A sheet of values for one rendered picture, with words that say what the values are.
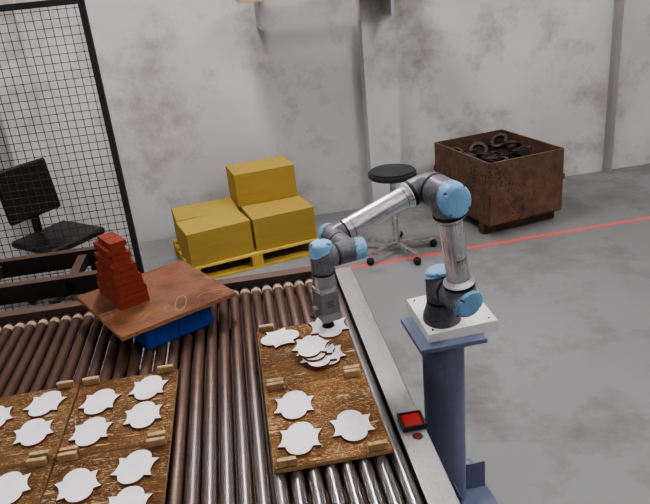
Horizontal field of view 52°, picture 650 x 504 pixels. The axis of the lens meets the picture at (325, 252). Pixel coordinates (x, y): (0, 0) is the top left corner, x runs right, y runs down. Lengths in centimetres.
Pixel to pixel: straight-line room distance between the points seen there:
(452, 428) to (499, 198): 315
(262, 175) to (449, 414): 338
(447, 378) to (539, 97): 466
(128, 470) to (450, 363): 129
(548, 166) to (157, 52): 346
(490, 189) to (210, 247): 232
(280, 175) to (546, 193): 227
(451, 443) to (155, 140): 421
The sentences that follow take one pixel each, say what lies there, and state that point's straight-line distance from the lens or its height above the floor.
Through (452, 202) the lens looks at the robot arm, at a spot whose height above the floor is 149.
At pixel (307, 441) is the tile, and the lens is 209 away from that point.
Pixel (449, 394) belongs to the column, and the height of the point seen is 61.
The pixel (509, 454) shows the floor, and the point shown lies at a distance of 350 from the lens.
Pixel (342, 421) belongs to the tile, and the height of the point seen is 95.
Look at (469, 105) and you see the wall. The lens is 675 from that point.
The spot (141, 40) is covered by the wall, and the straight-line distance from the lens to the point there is 616.
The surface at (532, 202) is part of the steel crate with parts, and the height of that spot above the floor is 23.
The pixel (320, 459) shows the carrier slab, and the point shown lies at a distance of 204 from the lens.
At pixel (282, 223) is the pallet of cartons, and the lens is 552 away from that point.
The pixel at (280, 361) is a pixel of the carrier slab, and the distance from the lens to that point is 249.
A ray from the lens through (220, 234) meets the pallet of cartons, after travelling 540.
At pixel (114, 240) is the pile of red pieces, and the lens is 279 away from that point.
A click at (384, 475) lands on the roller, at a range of 199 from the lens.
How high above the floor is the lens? 225
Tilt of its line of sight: 23 degrees down
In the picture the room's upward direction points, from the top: 6 degrees counter-clockwise
